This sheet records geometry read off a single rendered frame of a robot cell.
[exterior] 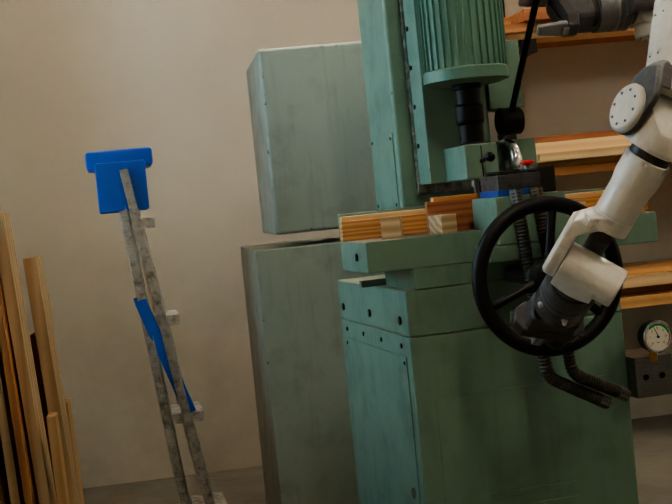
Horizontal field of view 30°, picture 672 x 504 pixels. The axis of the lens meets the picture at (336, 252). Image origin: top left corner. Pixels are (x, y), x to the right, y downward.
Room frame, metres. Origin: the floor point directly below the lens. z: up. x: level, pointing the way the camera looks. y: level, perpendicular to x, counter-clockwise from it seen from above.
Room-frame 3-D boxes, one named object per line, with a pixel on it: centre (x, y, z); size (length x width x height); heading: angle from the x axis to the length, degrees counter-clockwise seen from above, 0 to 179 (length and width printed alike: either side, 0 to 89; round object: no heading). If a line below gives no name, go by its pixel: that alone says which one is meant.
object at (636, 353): (2.50, -0.59, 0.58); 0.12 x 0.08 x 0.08; 13
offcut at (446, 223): (2.42, -0.21, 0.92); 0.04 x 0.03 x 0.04; 133
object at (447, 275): (2.52, -0.31, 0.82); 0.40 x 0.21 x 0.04; 103
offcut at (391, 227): (2.41, -0.11, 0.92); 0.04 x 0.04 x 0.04; 82
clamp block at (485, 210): (2.40, -0.36, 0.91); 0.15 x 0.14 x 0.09; 103
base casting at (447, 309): (2.70, -0.27, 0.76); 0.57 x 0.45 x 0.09; 13
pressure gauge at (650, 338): (2.43, -0.60, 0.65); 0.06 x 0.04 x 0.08; 103
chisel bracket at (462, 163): (2.60, -0.30, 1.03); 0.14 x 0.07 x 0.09; 13
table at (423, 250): (2.48, -0.34, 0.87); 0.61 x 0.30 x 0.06; 103
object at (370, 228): (2.59, -0.34, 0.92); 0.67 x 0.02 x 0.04; 103
